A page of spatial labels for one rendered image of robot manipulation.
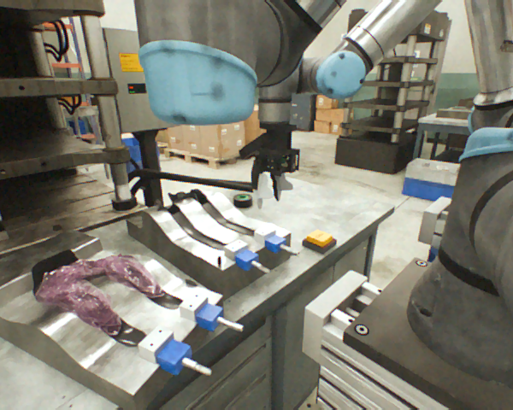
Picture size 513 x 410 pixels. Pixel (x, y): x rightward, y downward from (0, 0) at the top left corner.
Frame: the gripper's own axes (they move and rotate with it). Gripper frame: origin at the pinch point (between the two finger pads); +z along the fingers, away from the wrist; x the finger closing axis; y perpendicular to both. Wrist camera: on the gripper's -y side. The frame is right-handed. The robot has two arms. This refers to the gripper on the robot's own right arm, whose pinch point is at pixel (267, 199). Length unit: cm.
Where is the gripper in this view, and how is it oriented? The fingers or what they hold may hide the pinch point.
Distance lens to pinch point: 81.4
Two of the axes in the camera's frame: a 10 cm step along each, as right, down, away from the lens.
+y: 7.3, 2.7, -6.3
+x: 6.8, -2.9, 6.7
